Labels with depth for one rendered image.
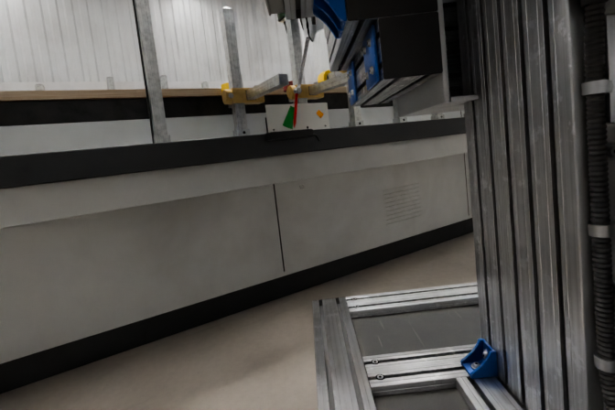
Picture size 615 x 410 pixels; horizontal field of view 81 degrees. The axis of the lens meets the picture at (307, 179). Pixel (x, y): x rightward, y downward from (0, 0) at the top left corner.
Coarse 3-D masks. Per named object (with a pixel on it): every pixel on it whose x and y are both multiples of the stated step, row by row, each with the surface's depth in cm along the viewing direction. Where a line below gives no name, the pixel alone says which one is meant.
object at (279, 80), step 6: (270, 78) 106; (276, 78) 102; (282, 78) 102; (258, 84) 113; (264, 84) 109; (270, 84) 106; (276, 84) 103; (282, 84) 102; (252, 90) 118; (258, 90) 114; (264, 90) 110; (270, 90) 109; (252, 96) 119; (258, 96) 118
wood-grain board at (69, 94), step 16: (0, 96) 106; (16, 96) 108; (32, 96) 109; (48, 96) 111; (64, 96) 114; (80, 96) 116; (96, 96) 118; (112, 96) 120; (128, 96) 123; (144, 96) 125; (176, 96) 131; (192, 96) 134; (208, 96) 138
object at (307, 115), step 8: (272, 104) 127; (280, 104) 129; (288, 104) 131; (304, 104) 134; (312, 104) 136; (320, 104) 138; (272, 112) 127; (280, 112) 129; (304, 112) 134; (312, 112) 136; (272, 120) 127; (280, 120) 129; (304, 120) 134; (312, 120) 136; (320, 120) 138; (328, 120) 139; (272, 128) 127; (280, 128) 129; (288, 128) 131; (296, 128) 132; (304, 128) 134; (312, 128) 136; (320, 128) 138
